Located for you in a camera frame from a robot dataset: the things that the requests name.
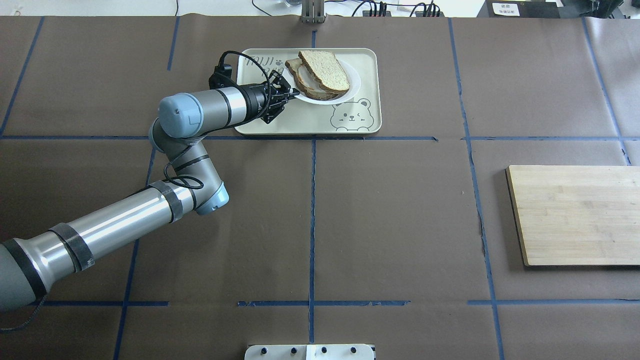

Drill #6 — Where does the black labelled box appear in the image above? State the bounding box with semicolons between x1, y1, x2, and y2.
476;0;561;19

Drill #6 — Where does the metal camera post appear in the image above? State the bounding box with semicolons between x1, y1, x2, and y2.
301;0;327;24

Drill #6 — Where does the cream bear serving tray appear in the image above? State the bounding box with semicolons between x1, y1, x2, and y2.
235;48;383;136

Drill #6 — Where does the white round plate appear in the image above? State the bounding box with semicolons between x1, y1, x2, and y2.
283;56;361;105

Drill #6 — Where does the bamboo cutting board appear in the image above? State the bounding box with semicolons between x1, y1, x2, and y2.
505;165;640;267

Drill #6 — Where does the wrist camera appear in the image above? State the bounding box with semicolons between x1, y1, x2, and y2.
208;63;238;90

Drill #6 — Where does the black power strip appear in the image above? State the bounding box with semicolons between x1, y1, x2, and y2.
351;1;445;18

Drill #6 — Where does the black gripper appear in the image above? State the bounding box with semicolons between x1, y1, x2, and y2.
244;70;300;125

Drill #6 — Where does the bread slice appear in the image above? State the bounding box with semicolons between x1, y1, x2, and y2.
298;50;351;93
285;58;346;101

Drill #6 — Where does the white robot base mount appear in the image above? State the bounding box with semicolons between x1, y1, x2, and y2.
244;343;377;360

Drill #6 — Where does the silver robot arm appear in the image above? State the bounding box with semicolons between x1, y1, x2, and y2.
0;68;299;312

